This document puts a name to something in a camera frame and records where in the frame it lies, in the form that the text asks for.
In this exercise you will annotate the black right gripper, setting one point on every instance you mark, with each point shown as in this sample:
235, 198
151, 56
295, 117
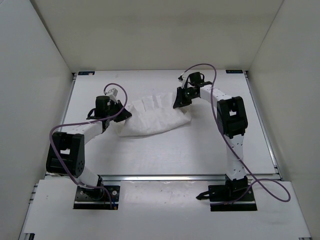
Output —
180, 101

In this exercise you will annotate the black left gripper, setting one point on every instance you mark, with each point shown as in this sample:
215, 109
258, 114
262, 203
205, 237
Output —
125, 115

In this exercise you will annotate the white pleated skirt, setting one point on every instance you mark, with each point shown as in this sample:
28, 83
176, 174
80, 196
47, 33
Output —
153, 114

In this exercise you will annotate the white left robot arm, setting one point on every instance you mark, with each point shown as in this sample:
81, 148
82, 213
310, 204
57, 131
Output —
66, 155

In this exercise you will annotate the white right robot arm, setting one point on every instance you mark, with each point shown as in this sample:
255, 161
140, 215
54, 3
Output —
231, 119

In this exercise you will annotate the blue label sticker left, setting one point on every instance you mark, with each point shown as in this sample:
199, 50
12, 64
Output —
86, 73

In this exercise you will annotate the blue label sticker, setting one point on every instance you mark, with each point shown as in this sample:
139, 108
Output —
86, 73
234, 71

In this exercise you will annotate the blue label sticker right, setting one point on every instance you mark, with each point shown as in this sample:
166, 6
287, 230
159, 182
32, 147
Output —
234, 71

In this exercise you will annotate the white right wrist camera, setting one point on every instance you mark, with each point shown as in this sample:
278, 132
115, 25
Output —
183, 80

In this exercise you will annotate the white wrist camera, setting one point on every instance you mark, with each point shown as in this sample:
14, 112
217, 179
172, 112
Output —
112, 94
183, 80

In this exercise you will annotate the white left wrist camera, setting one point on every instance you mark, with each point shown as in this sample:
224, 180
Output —
112, 94

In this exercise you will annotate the aluminium table edge rail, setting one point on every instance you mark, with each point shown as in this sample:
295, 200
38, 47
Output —
195, 151

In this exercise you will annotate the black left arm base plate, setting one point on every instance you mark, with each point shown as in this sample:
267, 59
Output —
97, 199

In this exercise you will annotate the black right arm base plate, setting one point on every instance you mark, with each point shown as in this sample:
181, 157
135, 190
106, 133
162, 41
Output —
234, 196

